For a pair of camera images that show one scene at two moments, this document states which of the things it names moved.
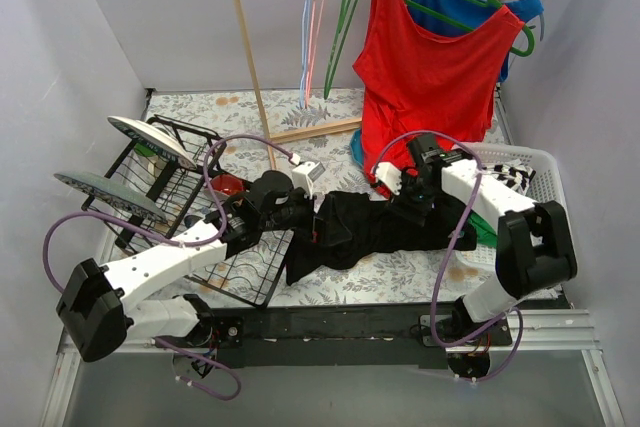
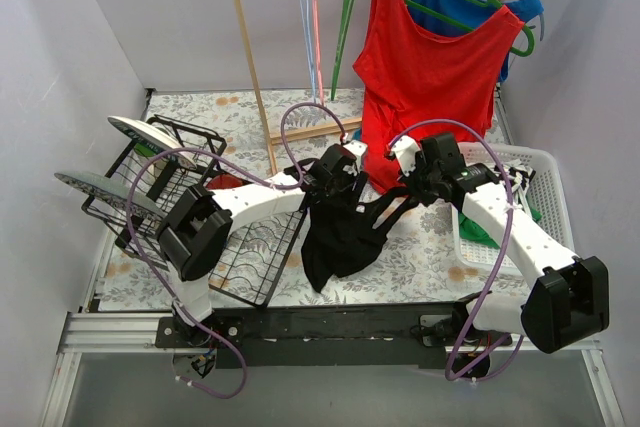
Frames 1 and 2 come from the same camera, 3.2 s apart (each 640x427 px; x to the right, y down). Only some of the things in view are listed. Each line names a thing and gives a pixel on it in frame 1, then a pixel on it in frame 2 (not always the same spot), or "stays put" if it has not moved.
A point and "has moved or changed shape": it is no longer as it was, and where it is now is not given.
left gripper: (304, 212) to (357, 183)
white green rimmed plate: (155, 140) stays put
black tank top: (351, 225) has moved or changed shape
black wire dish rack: (168, 181) stays put
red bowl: (228, 184) stays put
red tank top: (418, 83) stays put
